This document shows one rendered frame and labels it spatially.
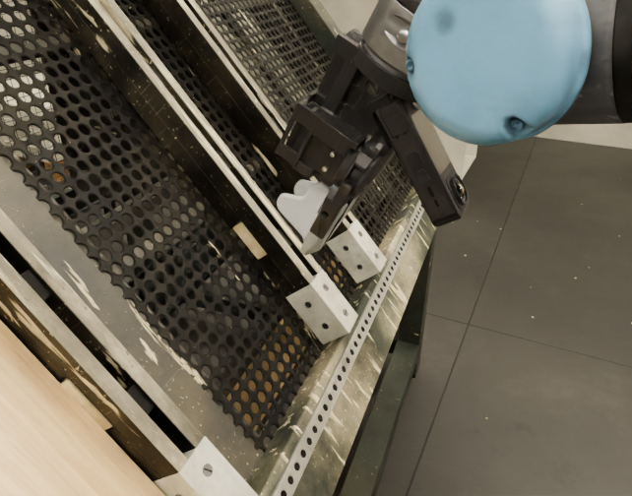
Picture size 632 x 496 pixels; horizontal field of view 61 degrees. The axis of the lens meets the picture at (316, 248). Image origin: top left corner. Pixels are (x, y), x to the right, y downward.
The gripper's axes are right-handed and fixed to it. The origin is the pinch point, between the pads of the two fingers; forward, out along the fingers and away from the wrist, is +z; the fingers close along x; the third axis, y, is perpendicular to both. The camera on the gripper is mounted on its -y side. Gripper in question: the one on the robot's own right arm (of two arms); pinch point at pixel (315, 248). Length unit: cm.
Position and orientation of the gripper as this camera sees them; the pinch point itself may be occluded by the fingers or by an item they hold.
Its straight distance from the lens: 54.2
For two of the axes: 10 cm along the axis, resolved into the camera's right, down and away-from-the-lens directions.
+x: -4.3, 4.5, -7.8
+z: -4.2, 6.7, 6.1
